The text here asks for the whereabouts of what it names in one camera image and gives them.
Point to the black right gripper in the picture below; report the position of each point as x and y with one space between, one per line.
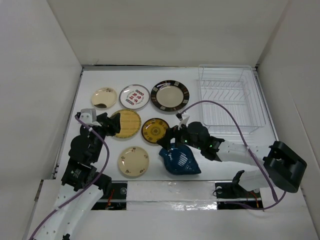
165 141

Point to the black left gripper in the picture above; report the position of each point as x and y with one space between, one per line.
113 123

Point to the dark brown yellow plate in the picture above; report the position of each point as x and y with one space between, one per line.
154 129

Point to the woven bamboo pattern plate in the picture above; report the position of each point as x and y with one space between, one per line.
130 123

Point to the blue leaf shaped dish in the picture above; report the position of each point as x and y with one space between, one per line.
179 160

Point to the cream plate with black brushstroke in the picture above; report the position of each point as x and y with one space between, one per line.
104 98

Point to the white plate with red characters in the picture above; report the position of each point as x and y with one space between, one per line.
134 97

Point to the cream plate with small flowers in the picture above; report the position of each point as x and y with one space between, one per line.
133 161

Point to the black rimmed beige plate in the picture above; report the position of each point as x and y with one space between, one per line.
169 95

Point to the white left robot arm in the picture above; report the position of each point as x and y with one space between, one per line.
81 184

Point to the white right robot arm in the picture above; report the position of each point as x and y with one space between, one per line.
278 165

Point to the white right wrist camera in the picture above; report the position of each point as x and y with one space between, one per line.
183 119

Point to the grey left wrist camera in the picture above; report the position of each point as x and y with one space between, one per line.
89 117

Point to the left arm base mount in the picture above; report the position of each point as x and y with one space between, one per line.
116 200

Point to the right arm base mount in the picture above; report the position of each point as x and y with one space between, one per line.
228 199

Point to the white wire dish rack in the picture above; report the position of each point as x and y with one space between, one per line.
234 88

